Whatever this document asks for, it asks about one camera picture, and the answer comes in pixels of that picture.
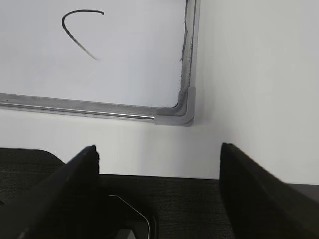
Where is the grey framed whiteboard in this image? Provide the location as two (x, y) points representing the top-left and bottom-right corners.
(0, 0), (200, 126)

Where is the black base mat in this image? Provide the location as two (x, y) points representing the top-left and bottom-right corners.
(0, 148), (319, 239)

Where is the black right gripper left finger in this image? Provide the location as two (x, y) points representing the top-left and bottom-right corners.
(18, 145), (99, 239)

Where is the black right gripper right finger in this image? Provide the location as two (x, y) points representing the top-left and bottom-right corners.
(219, 143), (319, 239)

